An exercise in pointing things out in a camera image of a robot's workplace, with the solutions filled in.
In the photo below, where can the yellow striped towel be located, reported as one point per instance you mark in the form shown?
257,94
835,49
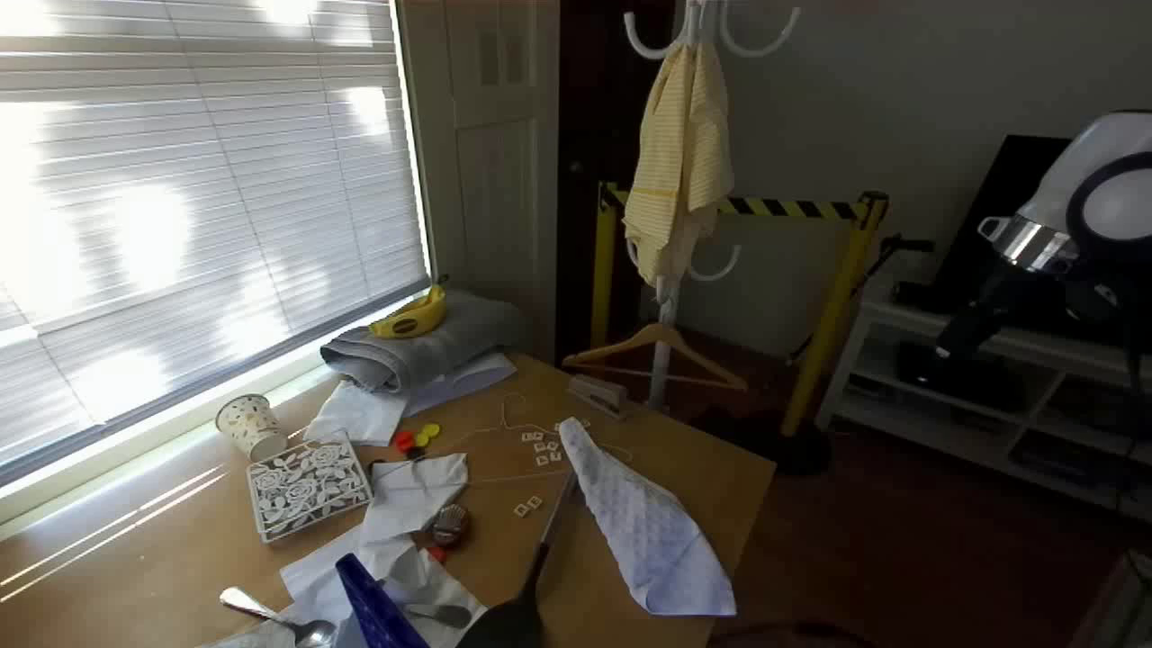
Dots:
687,155

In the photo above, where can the white panelled door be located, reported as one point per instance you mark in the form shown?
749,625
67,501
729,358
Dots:
505,181

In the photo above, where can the wooden clothes hanger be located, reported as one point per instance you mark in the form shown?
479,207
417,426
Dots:
707,366

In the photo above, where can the small gray spoon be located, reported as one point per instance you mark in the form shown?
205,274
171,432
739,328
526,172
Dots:
440,615

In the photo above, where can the small red toy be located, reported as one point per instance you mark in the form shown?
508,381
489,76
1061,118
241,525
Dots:
406,444

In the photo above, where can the black media box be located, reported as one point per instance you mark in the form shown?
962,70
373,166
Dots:
958,381

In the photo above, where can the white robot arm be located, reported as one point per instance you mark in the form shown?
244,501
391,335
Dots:
1093,147

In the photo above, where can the white coat rack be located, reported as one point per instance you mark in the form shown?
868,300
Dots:
662,306

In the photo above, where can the blue starred bag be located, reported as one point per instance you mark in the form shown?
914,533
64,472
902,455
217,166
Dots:
373,606

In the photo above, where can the yellow black striped barrier tape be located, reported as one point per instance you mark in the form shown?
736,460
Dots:
794,207

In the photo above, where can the white window blinds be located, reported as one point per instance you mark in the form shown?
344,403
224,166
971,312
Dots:
181,216

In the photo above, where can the white patterned basket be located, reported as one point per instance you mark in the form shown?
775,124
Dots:
309,487

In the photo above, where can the white television stand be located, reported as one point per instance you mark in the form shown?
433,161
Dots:
958,426

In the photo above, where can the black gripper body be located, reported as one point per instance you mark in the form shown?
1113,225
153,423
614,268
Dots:
977,318

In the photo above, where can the white paper napkin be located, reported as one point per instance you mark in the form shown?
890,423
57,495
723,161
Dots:
418,577
363,417

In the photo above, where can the yellow barrier post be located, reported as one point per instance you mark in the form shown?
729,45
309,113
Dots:
835,312
599,274

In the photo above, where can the gray aluminium frame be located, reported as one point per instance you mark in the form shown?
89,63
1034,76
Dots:
1118,606

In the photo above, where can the white tile printed B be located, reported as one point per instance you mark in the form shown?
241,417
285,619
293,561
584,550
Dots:
547,449

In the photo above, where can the large metal spoon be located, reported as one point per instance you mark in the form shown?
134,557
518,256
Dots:
273,615

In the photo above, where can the small yellow toy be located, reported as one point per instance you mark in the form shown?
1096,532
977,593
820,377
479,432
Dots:
428,431

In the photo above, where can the white cloth with blue print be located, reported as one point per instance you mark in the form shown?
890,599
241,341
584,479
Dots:
652,527

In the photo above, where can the white tile printed R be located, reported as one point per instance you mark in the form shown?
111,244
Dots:
520,509

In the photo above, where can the yellow banana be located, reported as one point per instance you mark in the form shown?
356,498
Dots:
417,318

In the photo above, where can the white tile printed E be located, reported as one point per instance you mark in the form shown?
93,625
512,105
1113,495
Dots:
536,504

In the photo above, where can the small brown round kalimba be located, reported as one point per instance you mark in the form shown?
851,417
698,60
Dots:
449,525

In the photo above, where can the white tile printed T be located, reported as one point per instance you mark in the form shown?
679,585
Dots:
563,460

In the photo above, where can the black television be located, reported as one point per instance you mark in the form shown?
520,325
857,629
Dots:
1003,181

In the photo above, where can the pale folded paper sheet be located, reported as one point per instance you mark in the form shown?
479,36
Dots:
461,381

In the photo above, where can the gray folded towel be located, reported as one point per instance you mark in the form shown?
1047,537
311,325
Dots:
443,348

